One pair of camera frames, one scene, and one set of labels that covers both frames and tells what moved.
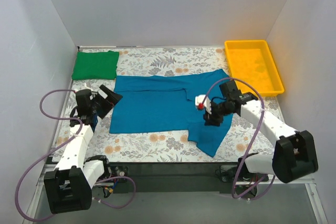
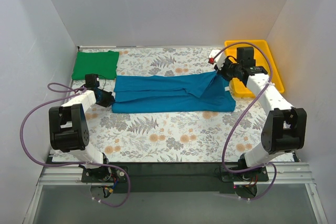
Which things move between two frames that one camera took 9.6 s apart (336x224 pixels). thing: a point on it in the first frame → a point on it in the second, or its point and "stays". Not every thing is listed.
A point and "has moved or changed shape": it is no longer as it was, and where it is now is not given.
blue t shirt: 168,103 has moved or changed shape
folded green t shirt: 95,65 stays
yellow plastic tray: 252,61 stays
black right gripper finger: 212,119 → 223,73
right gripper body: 213,116 → 222,69
